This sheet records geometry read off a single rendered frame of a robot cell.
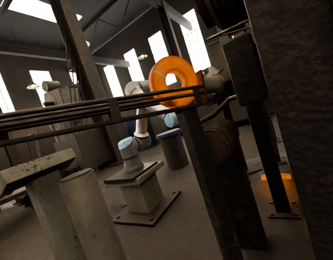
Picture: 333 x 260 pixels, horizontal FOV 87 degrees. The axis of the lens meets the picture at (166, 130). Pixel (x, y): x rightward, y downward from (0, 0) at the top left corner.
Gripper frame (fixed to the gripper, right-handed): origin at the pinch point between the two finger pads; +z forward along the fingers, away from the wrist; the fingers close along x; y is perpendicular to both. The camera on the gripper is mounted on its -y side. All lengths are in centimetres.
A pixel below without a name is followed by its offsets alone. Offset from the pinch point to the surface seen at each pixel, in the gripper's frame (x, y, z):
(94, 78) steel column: 150, 179, -217
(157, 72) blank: -53, 2, -7
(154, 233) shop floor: -30, -54, -75
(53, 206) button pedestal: -69, -12, -66
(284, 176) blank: 14, -68, -8
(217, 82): -37.9, -9.1, 1.6
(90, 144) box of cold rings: 110, 72, -279
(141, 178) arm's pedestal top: -18, -25, -74
